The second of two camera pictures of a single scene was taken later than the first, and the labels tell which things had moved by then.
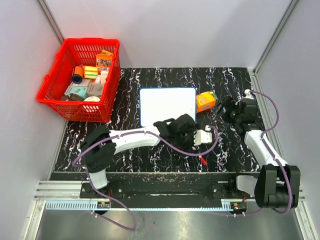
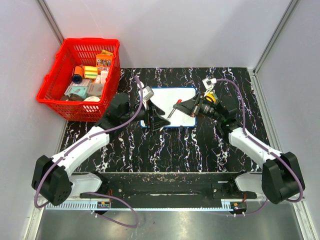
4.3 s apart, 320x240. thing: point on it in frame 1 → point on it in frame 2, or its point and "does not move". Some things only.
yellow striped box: [90, 72] does not move
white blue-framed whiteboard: [160, 104] does not move
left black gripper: [191, 131] → [155, 122]
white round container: [92, 99] does not move
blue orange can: [77, 76] does not move
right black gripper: [232, 105] → [190, 107]
